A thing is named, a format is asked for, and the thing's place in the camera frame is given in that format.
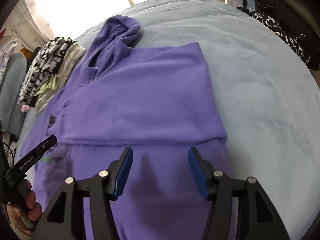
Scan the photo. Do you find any purple zip hoodie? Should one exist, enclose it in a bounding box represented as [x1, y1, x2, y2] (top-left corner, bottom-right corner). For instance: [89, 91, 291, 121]
[21, 16, 232, 239]

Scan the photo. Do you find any person's left hand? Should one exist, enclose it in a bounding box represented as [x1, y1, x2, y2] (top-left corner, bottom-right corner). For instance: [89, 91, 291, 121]
[7, 179, 42, 236]

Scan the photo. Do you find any pink white plush toy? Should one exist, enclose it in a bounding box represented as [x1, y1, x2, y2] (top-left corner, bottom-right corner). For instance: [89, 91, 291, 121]
[21, 105, 30, 113]

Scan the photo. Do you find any teal pillow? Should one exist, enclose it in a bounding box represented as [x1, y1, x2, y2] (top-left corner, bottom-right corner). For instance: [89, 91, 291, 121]
[0, 53, 27, 138]

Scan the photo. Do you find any light green folded garment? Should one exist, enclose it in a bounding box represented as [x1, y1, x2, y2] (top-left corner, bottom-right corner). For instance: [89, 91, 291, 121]
[34, 74, 59, 96]

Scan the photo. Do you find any black white patterned folded garment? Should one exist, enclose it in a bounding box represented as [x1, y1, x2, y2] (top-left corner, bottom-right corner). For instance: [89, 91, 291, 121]
[17, 37, 75, 105]

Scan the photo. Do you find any floral quilt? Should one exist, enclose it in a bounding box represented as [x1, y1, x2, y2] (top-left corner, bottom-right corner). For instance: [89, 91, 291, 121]
[0, 40, 18, 81]

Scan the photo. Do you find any cream shiny folded garment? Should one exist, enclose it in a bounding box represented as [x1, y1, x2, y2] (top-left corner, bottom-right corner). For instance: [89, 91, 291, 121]
[34, 42, 86, 114]

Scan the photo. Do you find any black white patterned cloth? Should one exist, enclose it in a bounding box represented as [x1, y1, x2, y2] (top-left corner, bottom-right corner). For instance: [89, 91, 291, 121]
[249, 12, 319, 71]

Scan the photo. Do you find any floral sheer curtain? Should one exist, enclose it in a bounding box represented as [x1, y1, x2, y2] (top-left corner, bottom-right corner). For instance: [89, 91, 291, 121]
[5, 0, 136, 50]

